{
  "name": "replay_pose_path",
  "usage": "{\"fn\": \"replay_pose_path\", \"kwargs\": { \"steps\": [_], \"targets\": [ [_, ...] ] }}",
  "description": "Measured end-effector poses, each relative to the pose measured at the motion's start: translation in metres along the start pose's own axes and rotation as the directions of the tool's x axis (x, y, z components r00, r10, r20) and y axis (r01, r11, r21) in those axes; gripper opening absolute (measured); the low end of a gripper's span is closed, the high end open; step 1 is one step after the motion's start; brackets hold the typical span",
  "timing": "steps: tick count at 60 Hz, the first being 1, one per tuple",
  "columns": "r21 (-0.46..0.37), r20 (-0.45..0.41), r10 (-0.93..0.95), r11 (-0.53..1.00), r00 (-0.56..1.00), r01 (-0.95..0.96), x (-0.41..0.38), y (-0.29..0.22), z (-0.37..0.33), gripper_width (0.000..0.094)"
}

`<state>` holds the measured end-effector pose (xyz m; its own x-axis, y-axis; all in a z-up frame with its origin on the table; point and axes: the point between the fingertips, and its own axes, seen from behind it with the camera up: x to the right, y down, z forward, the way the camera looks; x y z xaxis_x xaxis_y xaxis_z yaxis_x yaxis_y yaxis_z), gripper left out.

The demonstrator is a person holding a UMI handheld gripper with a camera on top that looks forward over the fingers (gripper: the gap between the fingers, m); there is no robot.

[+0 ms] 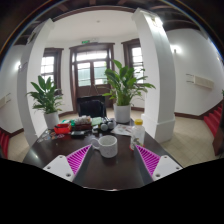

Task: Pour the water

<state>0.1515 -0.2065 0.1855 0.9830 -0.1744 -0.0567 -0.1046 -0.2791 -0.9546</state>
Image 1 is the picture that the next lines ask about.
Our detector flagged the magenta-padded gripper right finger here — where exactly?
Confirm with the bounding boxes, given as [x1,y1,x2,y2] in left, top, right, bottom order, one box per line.
[130,143,184,186]

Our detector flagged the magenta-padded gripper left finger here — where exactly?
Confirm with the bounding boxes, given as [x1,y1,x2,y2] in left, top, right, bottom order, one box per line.
[42,143,98,185]

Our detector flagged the clear bottle with yellow cap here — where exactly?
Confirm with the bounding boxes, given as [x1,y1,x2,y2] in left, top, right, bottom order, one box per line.
[129,118,146,152]

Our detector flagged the colourful printed sheet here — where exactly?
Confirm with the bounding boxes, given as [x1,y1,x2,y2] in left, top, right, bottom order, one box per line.
[36,129,66,144]

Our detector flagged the flat black case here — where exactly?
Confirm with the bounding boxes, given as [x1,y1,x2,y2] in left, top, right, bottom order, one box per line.
[70,130,86,138]

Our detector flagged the red box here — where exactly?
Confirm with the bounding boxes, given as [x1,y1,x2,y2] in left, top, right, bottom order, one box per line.
[53,123,72,135]

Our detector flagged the white speckled mug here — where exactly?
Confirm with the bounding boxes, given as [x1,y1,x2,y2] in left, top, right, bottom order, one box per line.
[90,134,119,159]

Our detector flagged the printed paper leaflet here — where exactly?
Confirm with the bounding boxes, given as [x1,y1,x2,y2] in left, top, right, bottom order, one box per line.
[110,123,134,137]

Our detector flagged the red carpeted staircase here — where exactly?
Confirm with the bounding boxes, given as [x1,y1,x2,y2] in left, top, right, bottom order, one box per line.
[0,128,11,160]
[203,104,224,138]

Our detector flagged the grey headphones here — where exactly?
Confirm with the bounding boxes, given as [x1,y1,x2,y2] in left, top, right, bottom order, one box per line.
[99,117,117,132]

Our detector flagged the black chair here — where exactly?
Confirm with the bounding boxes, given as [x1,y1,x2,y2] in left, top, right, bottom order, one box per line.
[76,94,108,118]

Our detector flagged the small potted plant white pot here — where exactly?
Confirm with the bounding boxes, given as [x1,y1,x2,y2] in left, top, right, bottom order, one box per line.
[26,74,64,130]

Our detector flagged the large potted plant white pot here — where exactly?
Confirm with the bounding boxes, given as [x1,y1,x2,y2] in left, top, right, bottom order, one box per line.
[102,59,157,124]

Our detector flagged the brown glazed double door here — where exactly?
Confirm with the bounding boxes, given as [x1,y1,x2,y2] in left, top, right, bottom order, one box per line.
[69,42,116,113]

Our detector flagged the wide brown-framed window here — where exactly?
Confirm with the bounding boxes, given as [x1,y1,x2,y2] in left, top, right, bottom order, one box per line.
[40,47,65,95]

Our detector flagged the narrow brown-framed window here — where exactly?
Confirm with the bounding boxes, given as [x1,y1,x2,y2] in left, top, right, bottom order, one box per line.
[121,38,146,84]

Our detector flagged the dark brown wooden post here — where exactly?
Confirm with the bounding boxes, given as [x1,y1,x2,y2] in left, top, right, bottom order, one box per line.
[213,112,224,156]

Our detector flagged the white wall radiator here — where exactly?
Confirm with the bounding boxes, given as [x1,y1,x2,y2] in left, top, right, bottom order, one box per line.
[0,93,12,110]
[185,73,215,91]

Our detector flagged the glowing wall lamp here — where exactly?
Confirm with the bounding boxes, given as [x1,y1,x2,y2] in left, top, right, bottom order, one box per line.
[171,44,183,55]

